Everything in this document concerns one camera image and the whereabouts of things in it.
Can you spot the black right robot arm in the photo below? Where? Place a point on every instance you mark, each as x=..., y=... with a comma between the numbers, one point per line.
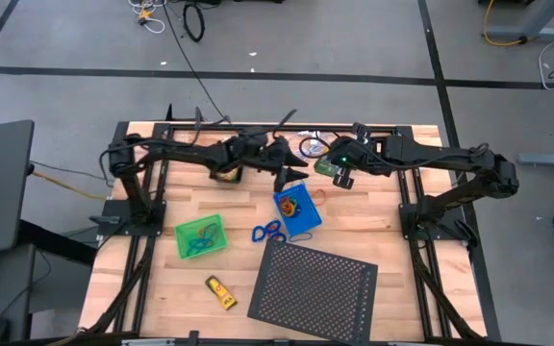
x=440, y=156

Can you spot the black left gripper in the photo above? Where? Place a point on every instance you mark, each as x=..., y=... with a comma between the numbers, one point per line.
x=258, y=154

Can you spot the green plastic basket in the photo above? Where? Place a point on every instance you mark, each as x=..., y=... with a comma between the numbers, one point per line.
x=185, y=250

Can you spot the dark teal rubber band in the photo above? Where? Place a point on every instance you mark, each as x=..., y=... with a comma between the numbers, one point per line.
x=193, y=250

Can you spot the black desk tray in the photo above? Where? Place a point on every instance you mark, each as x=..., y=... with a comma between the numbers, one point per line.
x=212, y=177

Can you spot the grey desk frame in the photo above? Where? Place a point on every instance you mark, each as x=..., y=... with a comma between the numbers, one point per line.
x=536, y=31

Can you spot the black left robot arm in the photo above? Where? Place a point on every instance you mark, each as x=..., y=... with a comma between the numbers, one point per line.
x=185, y=153

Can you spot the black desk crossbar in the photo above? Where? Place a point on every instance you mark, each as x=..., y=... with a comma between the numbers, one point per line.
x=56, y=240

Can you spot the yellow-orange rubber band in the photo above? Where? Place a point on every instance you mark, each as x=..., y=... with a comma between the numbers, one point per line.
x=207, y=225

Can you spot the yellow glue package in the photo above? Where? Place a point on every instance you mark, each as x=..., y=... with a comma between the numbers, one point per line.
x=220, y=292

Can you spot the black perforated metal stand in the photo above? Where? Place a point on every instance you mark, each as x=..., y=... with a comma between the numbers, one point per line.
x=313, y=290

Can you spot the black aluminium table frame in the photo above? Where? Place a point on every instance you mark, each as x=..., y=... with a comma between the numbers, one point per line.
x=404, y=130

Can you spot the grey desk foot bar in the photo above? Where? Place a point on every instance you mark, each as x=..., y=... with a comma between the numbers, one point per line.
x=551, y=159

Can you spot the blue plastic basket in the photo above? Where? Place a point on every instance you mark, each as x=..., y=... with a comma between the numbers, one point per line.
x=306, y=221

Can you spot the dark green picture box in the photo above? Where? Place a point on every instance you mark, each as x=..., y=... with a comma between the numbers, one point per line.
x=324, y=166

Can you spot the grey-blue rubber band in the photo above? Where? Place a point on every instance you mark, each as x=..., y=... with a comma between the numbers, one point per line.
x=212, y=242

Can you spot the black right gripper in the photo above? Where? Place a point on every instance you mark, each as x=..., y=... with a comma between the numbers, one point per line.
x=359, y=154

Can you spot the orange rubber band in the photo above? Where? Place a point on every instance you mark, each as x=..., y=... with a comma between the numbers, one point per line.
x=325, y=197

